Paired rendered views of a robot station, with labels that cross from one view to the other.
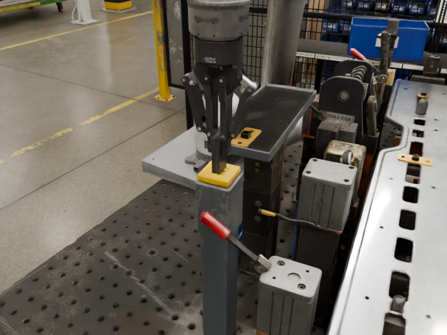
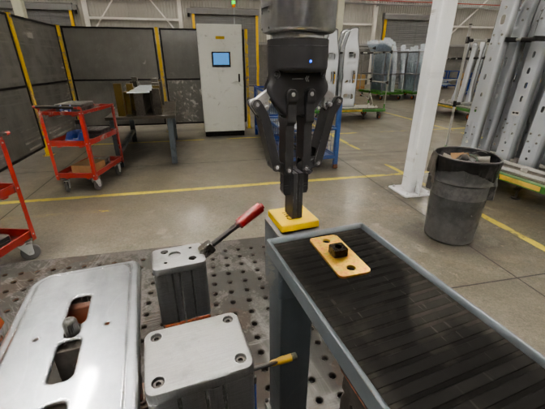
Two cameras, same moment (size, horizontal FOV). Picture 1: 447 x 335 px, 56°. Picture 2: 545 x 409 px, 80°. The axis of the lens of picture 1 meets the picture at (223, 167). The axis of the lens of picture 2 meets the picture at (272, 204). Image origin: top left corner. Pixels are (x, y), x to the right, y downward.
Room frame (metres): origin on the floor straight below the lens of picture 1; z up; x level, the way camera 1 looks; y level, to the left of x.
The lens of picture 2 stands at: (0.94, -0.32, 1.36)
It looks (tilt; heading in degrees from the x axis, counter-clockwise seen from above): 24 degrees down; 136
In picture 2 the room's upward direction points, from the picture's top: straight up
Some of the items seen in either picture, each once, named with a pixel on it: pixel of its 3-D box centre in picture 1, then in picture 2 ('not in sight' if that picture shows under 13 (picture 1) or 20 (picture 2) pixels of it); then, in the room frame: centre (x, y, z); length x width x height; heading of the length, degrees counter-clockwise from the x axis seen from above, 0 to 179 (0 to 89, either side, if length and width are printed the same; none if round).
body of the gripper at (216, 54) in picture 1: (218, 64); (297, 78); (0.65, 0.01, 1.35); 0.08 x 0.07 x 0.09; 66
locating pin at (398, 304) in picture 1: (397, 305); (71, 328); (0.47, -0.28, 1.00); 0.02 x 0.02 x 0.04
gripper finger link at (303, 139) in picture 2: (211, 104); (303, 131); (0.65, 0.02, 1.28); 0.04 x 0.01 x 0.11; 156
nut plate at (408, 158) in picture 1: (415, 157); not in sight; (0.96, -0.50, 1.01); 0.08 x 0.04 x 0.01; 65
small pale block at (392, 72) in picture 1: (380, 116); not in sight; (1.51, -0.61, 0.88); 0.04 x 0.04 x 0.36; 66
